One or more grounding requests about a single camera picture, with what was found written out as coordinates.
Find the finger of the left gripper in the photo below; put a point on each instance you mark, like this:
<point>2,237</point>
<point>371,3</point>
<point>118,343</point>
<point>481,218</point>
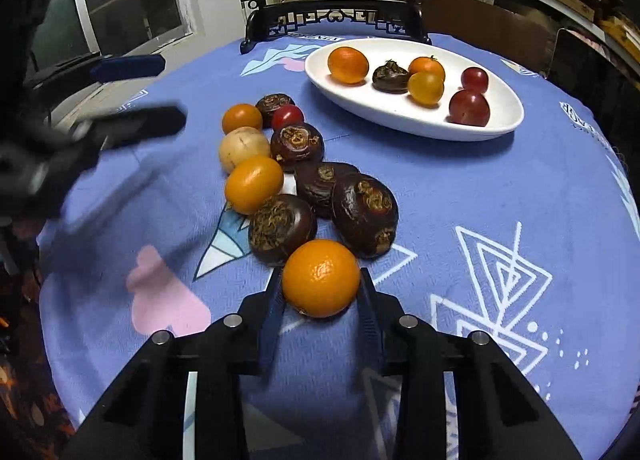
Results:
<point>81,71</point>
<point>129,128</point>

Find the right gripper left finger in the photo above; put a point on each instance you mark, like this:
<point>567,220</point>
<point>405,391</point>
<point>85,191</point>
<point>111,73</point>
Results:
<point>141,413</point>

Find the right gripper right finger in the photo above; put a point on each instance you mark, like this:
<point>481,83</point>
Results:
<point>500,416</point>

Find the pale beige round fruit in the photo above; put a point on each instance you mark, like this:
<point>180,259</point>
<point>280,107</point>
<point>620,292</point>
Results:
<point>241,144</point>

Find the orange cherry tomato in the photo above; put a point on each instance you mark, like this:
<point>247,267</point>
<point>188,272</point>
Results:
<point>241,116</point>
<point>252,182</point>
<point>426,89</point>

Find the red cherry tomato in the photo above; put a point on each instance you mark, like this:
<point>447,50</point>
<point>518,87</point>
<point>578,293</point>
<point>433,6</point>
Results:
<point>285,115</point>
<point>475,79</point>
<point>469,108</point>

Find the dark water chestnut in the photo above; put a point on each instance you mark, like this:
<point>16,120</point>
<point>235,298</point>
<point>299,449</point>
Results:
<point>391,78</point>
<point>365,214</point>
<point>315,181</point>
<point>269,104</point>
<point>279,227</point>
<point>296,143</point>

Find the orange tangerine with stem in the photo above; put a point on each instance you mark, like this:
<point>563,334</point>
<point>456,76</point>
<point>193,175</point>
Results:
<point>427,64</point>

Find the blue patterned tablecloth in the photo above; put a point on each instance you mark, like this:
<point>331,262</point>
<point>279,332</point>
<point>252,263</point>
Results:
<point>532,238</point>

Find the white round plate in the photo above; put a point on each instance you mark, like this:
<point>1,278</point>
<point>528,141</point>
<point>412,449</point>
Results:
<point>399,111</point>

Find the black panel behind table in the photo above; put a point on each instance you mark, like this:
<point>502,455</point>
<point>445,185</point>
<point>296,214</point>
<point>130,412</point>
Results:
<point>584,73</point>

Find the window with white frame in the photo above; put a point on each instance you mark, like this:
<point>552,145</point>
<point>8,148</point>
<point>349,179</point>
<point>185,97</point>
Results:
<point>73,28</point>

